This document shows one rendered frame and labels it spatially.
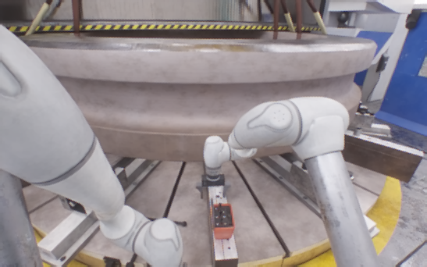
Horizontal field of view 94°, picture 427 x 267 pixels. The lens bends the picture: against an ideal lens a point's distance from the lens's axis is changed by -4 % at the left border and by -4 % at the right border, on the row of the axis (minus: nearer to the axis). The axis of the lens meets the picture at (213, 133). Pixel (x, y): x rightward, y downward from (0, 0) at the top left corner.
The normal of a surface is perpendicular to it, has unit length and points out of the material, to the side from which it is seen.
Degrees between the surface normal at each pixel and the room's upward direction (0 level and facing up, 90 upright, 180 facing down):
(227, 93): 90
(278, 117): 51
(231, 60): 90
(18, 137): 97
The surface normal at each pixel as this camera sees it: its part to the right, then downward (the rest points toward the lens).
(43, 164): 0.54, 0.66
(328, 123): 0.23, -0.22
